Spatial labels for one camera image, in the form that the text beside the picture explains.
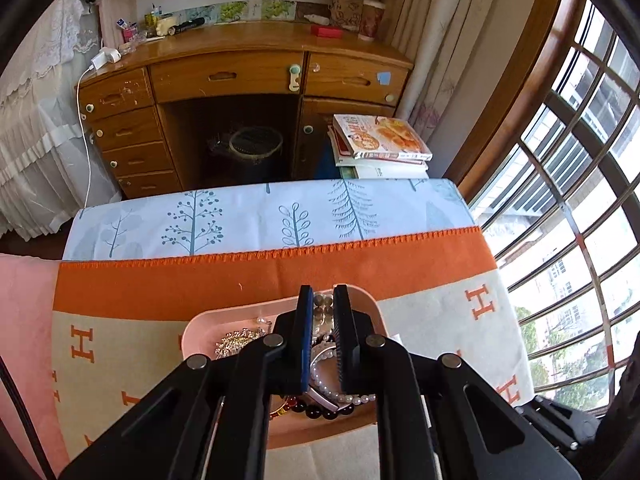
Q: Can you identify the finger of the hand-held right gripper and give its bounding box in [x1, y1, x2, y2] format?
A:
[517, 395, 601, 456]

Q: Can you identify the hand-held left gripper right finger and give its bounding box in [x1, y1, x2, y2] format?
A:
[332, 284, 583, 480]

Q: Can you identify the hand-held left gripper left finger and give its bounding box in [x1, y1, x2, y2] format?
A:
[59, 285, 315, 480]

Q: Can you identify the gold rhinestone hair comb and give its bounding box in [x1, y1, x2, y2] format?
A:
[215, 316, 271, 360]

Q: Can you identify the red string bracelet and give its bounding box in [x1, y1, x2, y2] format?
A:
[270, 395, 302, 419]

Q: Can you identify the black bead bracelet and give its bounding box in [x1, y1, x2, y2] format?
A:
[300, 292, 358, 422]

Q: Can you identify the pink paper box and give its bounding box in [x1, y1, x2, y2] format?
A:
[179, 284, 392, 448]

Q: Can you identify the tree print bed sheet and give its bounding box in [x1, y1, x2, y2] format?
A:
[62, 178, 476, 262]

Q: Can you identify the orange and cream patterned blanket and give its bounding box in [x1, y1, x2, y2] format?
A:
[50, 227, 536, 480]

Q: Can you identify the stack of books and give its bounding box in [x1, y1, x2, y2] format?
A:
[327, 127, 431, 181]

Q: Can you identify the dark waste bin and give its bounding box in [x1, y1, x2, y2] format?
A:
[227, 126, 285, 183]

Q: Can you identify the window with metal grille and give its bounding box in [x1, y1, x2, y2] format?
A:
[470, 0, 640, 411]

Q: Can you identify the pink blanket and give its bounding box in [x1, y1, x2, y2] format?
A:
[0, 254, 71, 476]

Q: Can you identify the pale floral curtain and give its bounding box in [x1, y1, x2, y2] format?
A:
[390, 0, 511, 181]

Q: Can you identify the wooden desk with drawers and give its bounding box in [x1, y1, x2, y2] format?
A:
[75, 22, 416, 200]

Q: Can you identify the red patterned cup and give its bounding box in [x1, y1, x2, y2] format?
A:
[357, 0, 386, 41]

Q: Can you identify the brown patterned paper bag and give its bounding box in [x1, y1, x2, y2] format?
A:
[329, 0, 366, 28]

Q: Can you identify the strip of plant pictures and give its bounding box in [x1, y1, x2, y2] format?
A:
[167, 0, 333, 26]

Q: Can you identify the white lace furniture cover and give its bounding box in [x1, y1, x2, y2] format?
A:
[0, 0, 123, 238]

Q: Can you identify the white charger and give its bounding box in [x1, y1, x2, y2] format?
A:
[90, 46, 123, 70]

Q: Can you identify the small pink carton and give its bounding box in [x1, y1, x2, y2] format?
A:
[117, 17, 141, 43]

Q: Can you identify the white charger cable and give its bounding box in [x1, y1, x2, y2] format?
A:
[75, 62, 97, 206]

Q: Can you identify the black cable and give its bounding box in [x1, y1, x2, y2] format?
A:
[0, 355, 56, 480]

